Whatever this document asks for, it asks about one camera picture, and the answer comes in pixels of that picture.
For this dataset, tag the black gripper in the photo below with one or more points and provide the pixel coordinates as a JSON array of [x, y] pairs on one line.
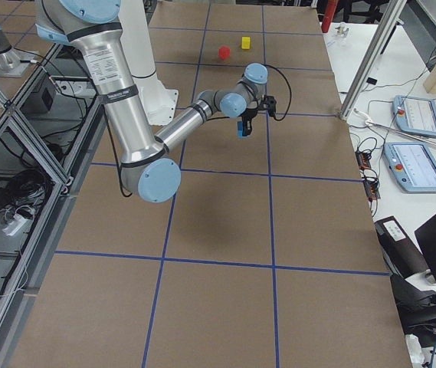
[[249, 116]]

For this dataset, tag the blue wooden block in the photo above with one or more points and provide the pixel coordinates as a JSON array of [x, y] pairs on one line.
[[242, 129]]

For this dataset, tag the red wooden block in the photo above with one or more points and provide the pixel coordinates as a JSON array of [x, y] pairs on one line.
[[224, 52]]

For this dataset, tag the yellow wooden block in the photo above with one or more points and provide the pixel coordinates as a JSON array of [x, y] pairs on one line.
[[246, 43]]

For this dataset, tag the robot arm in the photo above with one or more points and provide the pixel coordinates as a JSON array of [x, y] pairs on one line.
[[95, 29]]

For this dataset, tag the red fire extinguisher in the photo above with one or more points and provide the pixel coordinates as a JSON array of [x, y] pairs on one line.
[[328, 15]]

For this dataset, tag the upper teach pendant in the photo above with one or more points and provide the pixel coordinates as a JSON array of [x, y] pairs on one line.
[[415, 115]]

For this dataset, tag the teach pendant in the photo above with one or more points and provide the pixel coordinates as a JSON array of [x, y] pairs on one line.
[[412, 165], [415, 115]]

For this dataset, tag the lower teach pendant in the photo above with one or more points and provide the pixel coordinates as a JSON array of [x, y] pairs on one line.
[[412, 165]]

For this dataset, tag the white power strip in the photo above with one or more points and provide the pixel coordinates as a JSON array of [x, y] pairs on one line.
[[15, 225]]

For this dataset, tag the black power adapter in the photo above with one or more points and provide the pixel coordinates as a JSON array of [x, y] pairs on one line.
[[5, 198]]

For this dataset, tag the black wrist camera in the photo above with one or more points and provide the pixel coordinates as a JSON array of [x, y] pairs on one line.
[[268, 104]]

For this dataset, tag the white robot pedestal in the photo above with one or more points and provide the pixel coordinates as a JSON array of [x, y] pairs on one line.
[[159, 102]]

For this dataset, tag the aluminium frame post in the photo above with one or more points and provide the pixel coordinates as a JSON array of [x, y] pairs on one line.
[[379, 39]]

